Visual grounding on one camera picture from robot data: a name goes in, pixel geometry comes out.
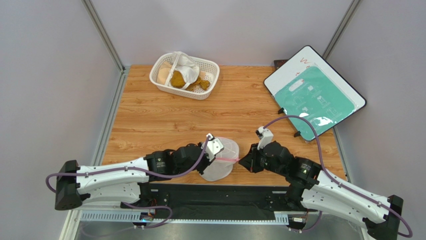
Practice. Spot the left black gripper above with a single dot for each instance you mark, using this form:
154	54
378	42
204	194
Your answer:
206	162

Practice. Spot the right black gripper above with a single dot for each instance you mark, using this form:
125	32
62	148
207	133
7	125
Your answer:
256	159

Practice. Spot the white mesh laundry bag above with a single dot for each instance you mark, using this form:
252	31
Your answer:
224	161

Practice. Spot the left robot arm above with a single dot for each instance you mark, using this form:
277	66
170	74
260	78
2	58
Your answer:
128	182

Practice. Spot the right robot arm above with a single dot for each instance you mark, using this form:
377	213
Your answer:
311	188

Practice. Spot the white bra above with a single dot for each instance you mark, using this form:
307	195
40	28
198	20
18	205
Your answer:
186	66

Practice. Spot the peach bra pad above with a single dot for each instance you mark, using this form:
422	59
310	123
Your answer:
163	73

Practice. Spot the mustard brown cloth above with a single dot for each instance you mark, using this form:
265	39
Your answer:
177	81

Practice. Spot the teal instruction sheet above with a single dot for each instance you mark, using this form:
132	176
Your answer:
313	96

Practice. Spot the white plastic basket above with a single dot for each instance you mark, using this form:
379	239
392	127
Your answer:
211	69

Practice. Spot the dark brown object behind board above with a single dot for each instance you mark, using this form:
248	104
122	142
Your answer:
278	63

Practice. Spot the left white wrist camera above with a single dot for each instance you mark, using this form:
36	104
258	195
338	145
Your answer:
212	146

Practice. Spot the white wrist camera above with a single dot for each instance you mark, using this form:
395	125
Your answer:
265	137
212	146

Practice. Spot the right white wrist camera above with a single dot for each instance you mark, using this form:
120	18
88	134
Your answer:
265	137

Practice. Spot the white board black frame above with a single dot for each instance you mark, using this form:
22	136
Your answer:
299	62

